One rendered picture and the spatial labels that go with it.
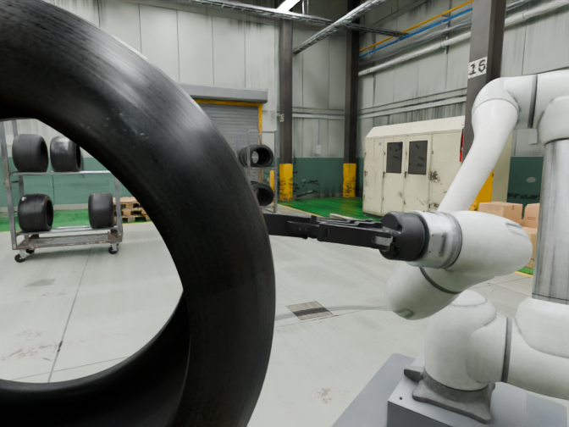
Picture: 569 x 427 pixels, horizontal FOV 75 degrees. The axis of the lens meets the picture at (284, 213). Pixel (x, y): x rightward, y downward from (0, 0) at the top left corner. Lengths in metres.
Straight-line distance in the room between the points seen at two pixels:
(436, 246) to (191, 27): 11.82
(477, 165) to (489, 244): 0.30
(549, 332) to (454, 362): 0.21
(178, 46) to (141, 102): 11.69
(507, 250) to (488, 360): 0.43
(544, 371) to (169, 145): 0.91
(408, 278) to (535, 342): 0.39
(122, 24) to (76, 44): 11.63
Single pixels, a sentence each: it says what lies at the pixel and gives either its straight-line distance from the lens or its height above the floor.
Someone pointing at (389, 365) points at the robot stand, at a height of 0.65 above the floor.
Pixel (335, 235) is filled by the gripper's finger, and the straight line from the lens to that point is 0.50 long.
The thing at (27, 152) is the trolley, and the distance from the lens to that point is 5.76.
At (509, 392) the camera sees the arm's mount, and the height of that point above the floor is 0.73.
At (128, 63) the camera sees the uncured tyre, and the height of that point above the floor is 1.42.
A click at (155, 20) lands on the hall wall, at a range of 12.09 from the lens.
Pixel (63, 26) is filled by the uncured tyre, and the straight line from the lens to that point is 0.36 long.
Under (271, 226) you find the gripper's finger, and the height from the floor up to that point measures 1.25.
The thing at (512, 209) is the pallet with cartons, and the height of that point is 0.68.
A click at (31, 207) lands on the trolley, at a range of 5.80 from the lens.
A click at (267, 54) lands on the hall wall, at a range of 12.68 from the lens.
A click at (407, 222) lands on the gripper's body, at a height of 1.25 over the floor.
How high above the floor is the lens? 1.34
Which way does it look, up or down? 8 degrees down
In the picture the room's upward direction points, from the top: straight up
